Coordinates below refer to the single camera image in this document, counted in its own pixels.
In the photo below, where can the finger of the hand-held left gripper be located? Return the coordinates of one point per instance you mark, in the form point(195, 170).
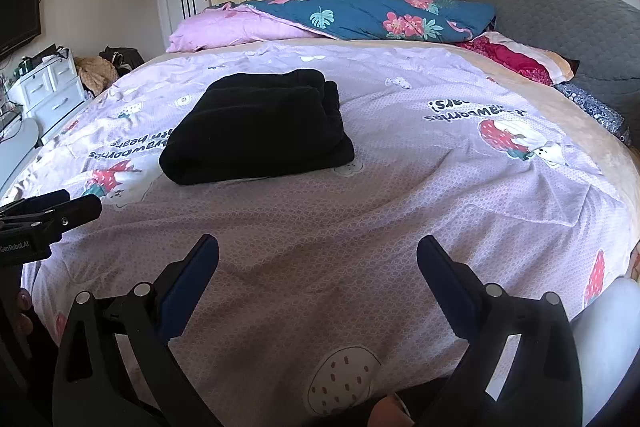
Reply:
point(40, 203)
point(80, 209)

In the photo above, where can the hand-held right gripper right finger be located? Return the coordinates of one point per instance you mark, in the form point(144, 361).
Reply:
point(445, 287)

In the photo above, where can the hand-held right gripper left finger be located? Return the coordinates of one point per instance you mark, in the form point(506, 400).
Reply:
point(192, 277)

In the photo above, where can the black long-sleeve shirt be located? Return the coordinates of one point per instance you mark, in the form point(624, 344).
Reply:
point(250, 132)

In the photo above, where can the tan clothes pile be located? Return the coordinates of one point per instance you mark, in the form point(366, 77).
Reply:
point(97, 74)

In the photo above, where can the person's left hand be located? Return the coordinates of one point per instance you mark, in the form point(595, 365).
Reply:
point(22, 312)

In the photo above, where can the white round table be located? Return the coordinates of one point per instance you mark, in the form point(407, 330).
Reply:
point(17, 147)

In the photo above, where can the printed lilac bedsheet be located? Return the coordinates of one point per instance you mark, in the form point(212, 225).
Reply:
point(400, 207)

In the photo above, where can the white drawer cabinet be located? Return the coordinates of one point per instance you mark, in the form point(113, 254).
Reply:
point(50, 92)

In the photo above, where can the black tote bag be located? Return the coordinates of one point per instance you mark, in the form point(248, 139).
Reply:
point(55, 53)

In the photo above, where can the person's white trouser leg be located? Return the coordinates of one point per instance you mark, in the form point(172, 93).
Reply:
point(605, 342)

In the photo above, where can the black flat television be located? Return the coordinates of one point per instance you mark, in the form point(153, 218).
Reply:
point(17, 22)

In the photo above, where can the pink pillow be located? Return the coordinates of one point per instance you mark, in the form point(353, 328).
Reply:
point(220, 29)

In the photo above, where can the blue patterned pillow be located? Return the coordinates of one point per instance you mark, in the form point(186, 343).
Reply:
point(595, 107)

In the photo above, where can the red patterned pillow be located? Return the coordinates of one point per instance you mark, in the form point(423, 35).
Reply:
point(510, 57)

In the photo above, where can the grey padded headboard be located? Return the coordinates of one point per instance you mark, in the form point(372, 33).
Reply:
point(550, 22)

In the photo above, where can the blue floral quilt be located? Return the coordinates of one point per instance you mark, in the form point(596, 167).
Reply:
point(360, 14)

